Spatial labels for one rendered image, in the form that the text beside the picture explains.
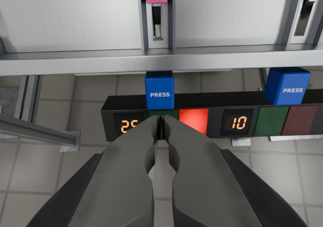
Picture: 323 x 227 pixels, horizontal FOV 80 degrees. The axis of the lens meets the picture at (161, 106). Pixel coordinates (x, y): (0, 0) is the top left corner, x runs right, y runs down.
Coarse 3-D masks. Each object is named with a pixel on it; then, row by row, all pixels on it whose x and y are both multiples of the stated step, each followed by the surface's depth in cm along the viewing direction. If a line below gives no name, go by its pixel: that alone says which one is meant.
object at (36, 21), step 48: (0, 0) 14; (48, 0) 14; (96, 0) 14; (144, 0) 14; (192, 0) 14; (240, 0) 14; (288, 0) 14; (48, 48) 15; (96, 48) 15; (144, 48) 15
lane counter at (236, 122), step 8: (224, 112) 19; (232, 112) 19; (240, 112) 20; (248, 112) 20; (224, 120) 20; (232, 120) 20; (240, 120) 20; (248, 120) 20; (224, 128) 20; (232, 128) 20; (240, 128) 20; (248, 128) 20
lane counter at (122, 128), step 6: (114, 114) 19; (120, 114) 19; (126, 114) 19; (132, 114) 19; (138, 114) 19; (120, 120) 20; (126, 120) 20; (132, 120) 20; (138, 120) 20; (120, 126) 20; (126, 126) 20; (132, 126) 20; (120, 132) 20
